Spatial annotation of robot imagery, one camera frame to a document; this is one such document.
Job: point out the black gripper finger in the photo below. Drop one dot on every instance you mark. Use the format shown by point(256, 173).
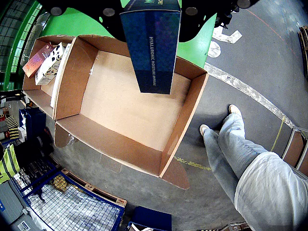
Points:
point(91, 8)
point(204, 8)

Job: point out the blue product box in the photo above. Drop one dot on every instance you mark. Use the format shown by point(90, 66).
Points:
point(152, 60)

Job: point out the cow print product box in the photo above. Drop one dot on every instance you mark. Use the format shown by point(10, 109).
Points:
point(49, 67)

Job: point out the red product box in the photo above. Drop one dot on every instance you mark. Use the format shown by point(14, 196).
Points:
point(36, 62)

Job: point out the white product box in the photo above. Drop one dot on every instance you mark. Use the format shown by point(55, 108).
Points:
point(59, 84)

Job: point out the cardboard box with products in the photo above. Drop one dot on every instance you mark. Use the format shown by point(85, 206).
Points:
point(41, 103)

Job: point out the empty cardboard box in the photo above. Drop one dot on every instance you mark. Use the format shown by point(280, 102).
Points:
point(120, 113)

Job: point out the green metal shelf unit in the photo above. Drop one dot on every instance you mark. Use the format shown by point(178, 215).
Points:
point(8, 83)

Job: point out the yellow safety vest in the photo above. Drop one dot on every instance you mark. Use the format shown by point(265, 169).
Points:
point(8, 166)

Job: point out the wooden pallet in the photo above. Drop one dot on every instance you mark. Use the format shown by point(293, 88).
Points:
point(96, 191)

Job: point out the person in light clothes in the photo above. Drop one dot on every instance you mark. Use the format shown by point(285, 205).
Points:
point(264, 192)

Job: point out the blue plastic crate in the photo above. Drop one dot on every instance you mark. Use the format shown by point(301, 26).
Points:
point(151, 217)

